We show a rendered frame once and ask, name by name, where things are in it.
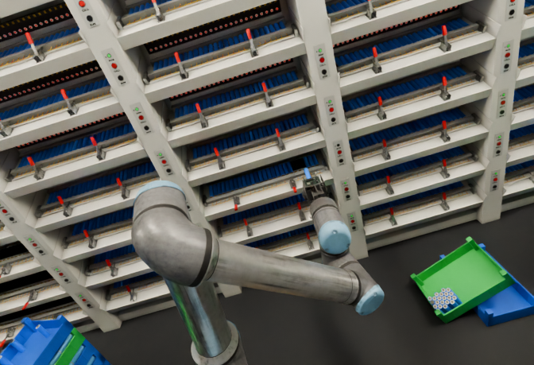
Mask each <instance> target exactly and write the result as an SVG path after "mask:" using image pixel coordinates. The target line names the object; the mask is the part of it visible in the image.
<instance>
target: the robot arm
mask: <svg viewBox="0 0 534 365"><path fill-rule="evenodd" d="M320 178H321V180H320V179H319V176H317V175H316V172H315V176H311V178H308V179H307V178H306V177H305V179H304V175H303V179H304V180H302V181H303V191H302V195H303V198H304V199H305V200H306V201H307V202H308V203H309V204H311V205H310V208H309V212H310V214H311V215H310V216H309V218H310V219H312V221H313V223H314V226H315V230H316V233H317V236H318V240H319V248H320V252H321V256H322V264H320V263H317V262H311V261H307V260H303V259H300V258H294V257H290V256H287V255H283V254H278V253H274V252H270V251H267V250H261V249H257V248H253V247H248V246H244V245H241V244H237V243H231V242H227V241H224V240H221V239H216V238H215V237H214V235H213V233H212V232H211V230H209V229H207V228H204V227H199V226H197V225H195V224H194V223H193V222H192V218H191V216H190V214H189V211H188V207H187V205H186V196H185V194H184V192H183V190H182V189H181V187H180V186H179V185H177V184H175V183H172V182H171V181H153V182H150V183H148V184H146V185H145V186H143V187H142V188H141V189H140V190H139V191H138V193H137V195H136V197H135V200H134V202H133V225H132V229H131V239H132V244H133V247H134V249H135V251H136V252H137V254H138V255H139V257H140V258H141V260H142V261H143V262H144V263H145V264H146V265H147V266H148V267H149V268H150V269H152V270H153V271H154V272H156V273H157V274H159V275H160V276H161V277H163V279H164V281H165V283H166V285H167V287H168V290H169V292H170V293H171V295H172V298H173V300H174V302H175V304H176V307H177V308H178V310H179V312H180V315H181V317H182V319H183V321H184V323H185V325H186V328H187V330H188V332H189V334H190V336H191V338H192V348H191V351H192V358H193V359H194V361H195V364H196V365H248V363H247V361H246V356H245V352H244V350H243V346H242V342H241V337H240V334H239V331H238V330H237V328H236V326H235V325H234V324H233V323H232V322H231V321H228V320H226V317H225V314H224V312H223V308H222V306H221V304H220V301H219V297H218V294H217V293H216V290H215V286H214V284H213V282H218V283H223V284H227V285H236V286H242V287H247V288H252V289H261V290H266V291H271V292H277V293H286V294H291V295H296V296H301V297H310V298H315V299H320V300H325V301H334V302H339V303H342V304H344V305H353V306H354V308H355V311H356V312H358V313H359V314H360V315H363V316H364V315H368V314H370V313H372V312H373V311H375V310H376V309H377V308H378V307H379V306H380V304H381V303H382V302H383V300H384V292H383V291H382V289H381V288H380V286H379V285H378V284H377V283H376V282H375V281H374V280H373V279H372V278H371V277H370V275H369V274H368V273H367V272H366V271H365V269H364V268H363V267H362V266H361V265H360V263H359V262H358V261H357V260H356V258H355V257H354V256H353V255H352V254H351V252H350V248H349V246H350V243H351V236H350V230H349V228H348V227H347V225H346V224H345V222H344V220H343V218H342V216H341V214H340V212H339V210H338V208H337V206H336V203H335V202H334V201H333V200H332V199H331V198H329V197H328V195H327V194H328V191H327V186H326V185H325V183H324V180H323V178H322V176H321V174H320ZM321 181H322V182H321Z"/></svg>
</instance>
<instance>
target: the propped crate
mask: <svg viewBox="0 0 534 365"><path fill-rule="evenodd" d="M466 240H467V243H465V244H463V245H462V246H461V247H459V248H458V249H456V250H454V251H453V252H451V253H450V254H449V255H447V256H446V257H444V258H442V259H440V260H439V261H438V262H436V263H435V264H433V265H432V266H430V267H428V268H427V269H426V270H424V271H423V272H421V273H420V274H417V275H415V274H412V275H410V276H411V277H412V279H413V280H414V281H415V282H416V284H417V285H418V286H419V288H420V289H421V291H422V292H423V294H424V296H425V297H426V298H427V299H428V297H435V293H436V292H437V293H440V292H442V291H441V289H442V288H444V289H446V288H450V289H451V290H452V291H453V292H454V293H455V294H456V295H457V296H458V298H459V299H460V300H461V302H462V304H461V305H459V306H457V307H456V308H454V309H452V310H451V311H449V312H448V313H445V314H443V313H442V312H441V311H440V310H439V309H437V310H435V309H434V310H435V311H434V312H435V314H436V316H438V317H439V318H440V319H441V320H442V321H443V322H444V323H446V324H447V323H448V322H450V321H452V320H453V319H455V318H457V317H458V316H461V315H462V314H464V313H465V312H467V311H469V310H470V309H472V308H474V307H475V306H477V305H479V304H481V303H482V302H483V301H486V300H488V299H489V298H491V297H492V296H494V295H496V294H497V293H500V292H501V291H502V290H504V289H506V288H508V287H510V286H511V285H513V284H514V283H516V282H515V281H514V280H513V279H512V278H511V276H510V275H509V274H508V273H507V272H506V271H505V270H504V269H502V268H501V267H500V266H499V265H498V264H497V263H496V262H495V261H494V260H493V259H492V258H491V257H490V256H489V255H488V254H487V253H486V252H485V251H484V250H483V249H482V248H481V247H480V246H479V245H478V244H477V243H476V242H475V241H474V240H473V239H472V238H471V237H470V236H469V237H468V238H466ZM431 306H432V308H433V305H431Z"/></svg>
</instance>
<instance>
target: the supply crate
mask: <svg viewBox="0 0 534 365"><path fill-rule="evenodd" d="M21 322H22V323H23V325H24V327H23V328H22V329H21V330H20V332H19V333H18V334H17V335H16V336H15V337H14V339H15V340H16V341H18V342H19V343H20V344H21V345H22V346H24V347H25V351H24V352H22V353H20V352H19V350H17V349H16V348H15V347H13V346H12V345H11V344H8V345H7V347H6V348H5V349H4V350H3V351H2V353H1V354H0V355H3V356H4V357H5V358H6V359H8V360H9V361H10V362H11V363H12V364H13V365H49V363H50V362H51V360H52V358H53V357H54V356H55V354H56V353H57V352H58V350H59V349H60V347H61V346H62V344H63V343H64V341H65V340H66V339H67V337H68V336H69V334H70V333H71V331H72V329H73V328H74V326H73V325H72V324H71V323H70V322H69V321H68V320H67V319H66V318H65V317H64V316H63V315H59V316H58V317H57V318H56V319H55V320H30V319H29V318H28V317H24V318H23V320H22V321H21ZM39 324H40V325H41V326H42V327H43V328H44V329H46V330H47V331H48V332H49V333H50V336H49V337H48V338H45V337H44V336H42V335H41V334H40V333H39V332H38V331H37V330H36V326H38V325H39Z"/></svg>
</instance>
